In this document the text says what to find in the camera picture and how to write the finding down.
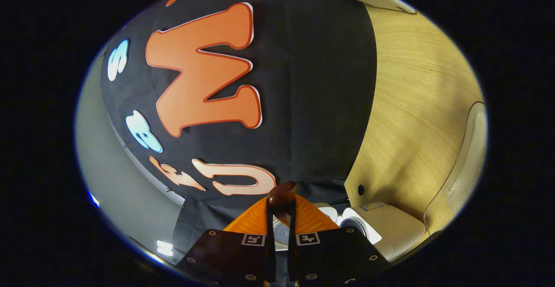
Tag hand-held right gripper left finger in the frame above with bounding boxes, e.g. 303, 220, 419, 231
176, 196, 276, 286

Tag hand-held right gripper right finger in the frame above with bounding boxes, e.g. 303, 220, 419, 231
288, 194, 391, 286

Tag white rice cooker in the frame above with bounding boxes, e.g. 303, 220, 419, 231
272, 202, 428, 262

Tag brown wooden spoon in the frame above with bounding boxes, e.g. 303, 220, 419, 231
265, 182, 300, 287

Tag black backdrop cloth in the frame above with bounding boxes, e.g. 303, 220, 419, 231
101, 0, 378, 255

